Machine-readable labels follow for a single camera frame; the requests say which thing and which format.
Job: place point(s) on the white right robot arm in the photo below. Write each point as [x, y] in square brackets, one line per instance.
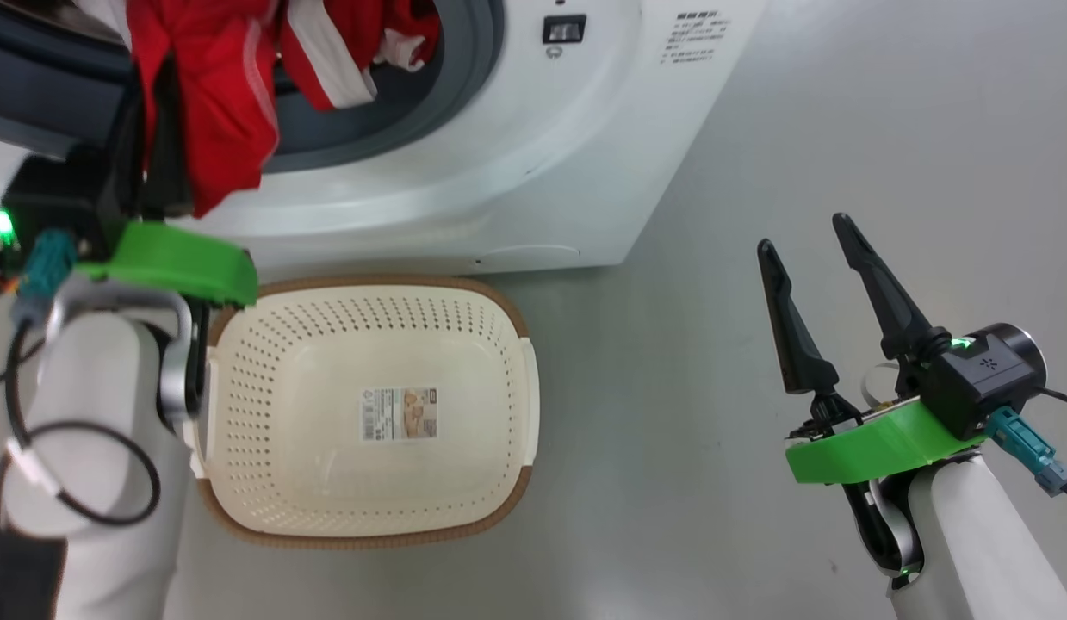
[972, 534]

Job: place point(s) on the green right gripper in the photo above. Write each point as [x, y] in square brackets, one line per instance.
[877, 443]

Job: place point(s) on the grey rubber door gasket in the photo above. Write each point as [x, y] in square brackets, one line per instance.
[464, 77]

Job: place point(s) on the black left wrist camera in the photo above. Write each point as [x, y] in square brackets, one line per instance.
[59, 198]

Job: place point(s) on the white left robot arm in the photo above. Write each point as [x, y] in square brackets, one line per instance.
[94, 379]

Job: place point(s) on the white front-load washing machine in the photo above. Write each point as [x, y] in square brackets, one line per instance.
[516, 164]

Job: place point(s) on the black door latch socket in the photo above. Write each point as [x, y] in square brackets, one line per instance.
[563, 30]

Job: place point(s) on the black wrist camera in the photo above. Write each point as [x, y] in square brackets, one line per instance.
[985, 375]
[59, 198]

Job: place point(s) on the basket product label sticker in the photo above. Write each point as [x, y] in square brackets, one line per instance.
[400, 414]

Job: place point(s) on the cream perforated laundry basket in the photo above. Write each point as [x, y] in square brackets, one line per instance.
[309, 482]

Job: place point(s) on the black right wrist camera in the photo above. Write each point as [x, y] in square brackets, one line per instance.
[985, 375]

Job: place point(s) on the red garment with white stripes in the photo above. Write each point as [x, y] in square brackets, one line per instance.
[223, 112]

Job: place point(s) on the round white filter cover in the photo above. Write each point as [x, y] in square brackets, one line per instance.
[533, 256]

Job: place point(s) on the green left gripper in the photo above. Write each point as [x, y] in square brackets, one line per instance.
[180, 263]

